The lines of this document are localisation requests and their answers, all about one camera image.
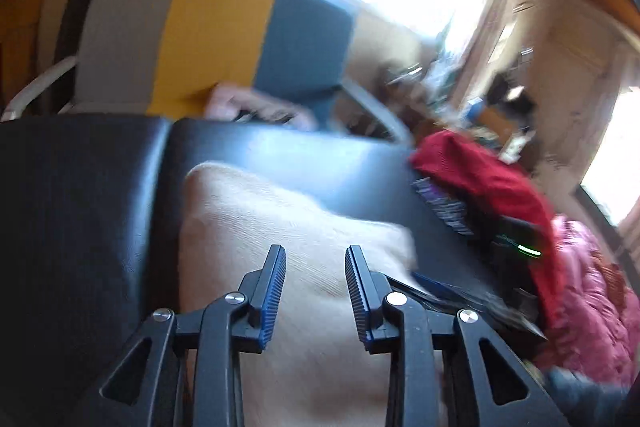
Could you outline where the leopard print cloth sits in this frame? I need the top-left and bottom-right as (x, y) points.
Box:
(411, 177), (476, 238)

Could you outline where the orange wooden wardrobe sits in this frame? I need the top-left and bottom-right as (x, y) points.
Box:
(0, 0), (66, 108)

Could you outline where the grey yellow blue armchair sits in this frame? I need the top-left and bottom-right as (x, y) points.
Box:
(0, 0), (416, 142)

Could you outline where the pink quilted jacket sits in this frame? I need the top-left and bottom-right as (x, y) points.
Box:
(530, 214), (640, 388)

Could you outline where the beige knit sweater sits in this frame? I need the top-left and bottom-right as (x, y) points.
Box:
(179, 162), (448, 427)

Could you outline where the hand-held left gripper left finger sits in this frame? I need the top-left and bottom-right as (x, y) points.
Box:
(77, 244), (287, 427)

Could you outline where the pink dog print cushion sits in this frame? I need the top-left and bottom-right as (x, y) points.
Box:
(204, 82), (318, 131)

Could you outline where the small side window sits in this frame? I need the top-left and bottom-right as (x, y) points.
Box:
(580, 87), (640, 228)

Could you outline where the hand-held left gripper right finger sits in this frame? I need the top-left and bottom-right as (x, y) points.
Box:
(345, 244), (571, 427)

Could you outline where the red knit sweater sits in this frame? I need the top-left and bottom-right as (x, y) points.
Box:
(410, 129), (568, 328)

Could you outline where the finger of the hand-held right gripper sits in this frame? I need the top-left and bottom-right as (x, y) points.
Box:
(411, 272), (494, 311)
(385, 276), (547, 344)

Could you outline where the wooden side table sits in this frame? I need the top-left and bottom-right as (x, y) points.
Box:
(377, 62), (453, 140)

